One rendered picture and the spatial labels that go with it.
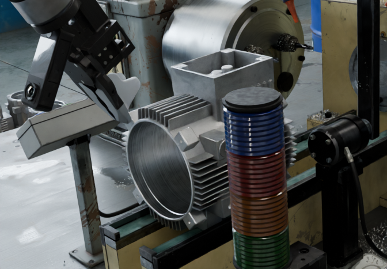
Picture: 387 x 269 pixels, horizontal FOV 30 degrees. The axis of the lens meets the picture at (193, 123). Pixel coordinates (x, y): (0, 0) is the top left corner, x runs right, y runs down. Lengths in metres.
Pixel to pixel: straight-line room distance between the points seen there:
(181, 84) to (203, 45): 0.35
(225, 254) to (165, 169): 0.17
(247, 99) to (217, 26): 0.72
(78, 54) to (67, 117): 0.21
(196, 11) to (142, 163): 0.45
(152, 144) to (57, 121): 0.15
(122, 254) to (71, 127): 0.22
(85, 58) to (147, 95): 0.63
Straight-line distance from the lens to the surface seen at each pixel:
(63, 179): 1.61
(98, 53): 0.98
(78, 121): 1.17
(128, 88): 1.04
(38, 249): 1.35
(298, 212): 1.20
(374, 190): 1.36
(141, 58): 1.57
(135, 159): 1.13
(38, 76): 0.98
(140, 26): 1.55
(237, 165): 0.72
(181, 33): 1.48
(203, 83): 1.04
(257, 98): 0.71
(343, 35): 1.46
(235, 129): 0.70
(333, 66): 1.50
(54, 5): 0.94
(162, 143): 1.15
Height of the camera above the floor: 1.45
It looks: 21 degrees down
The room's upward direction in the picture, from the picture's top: 5 degrees counter-clockwise
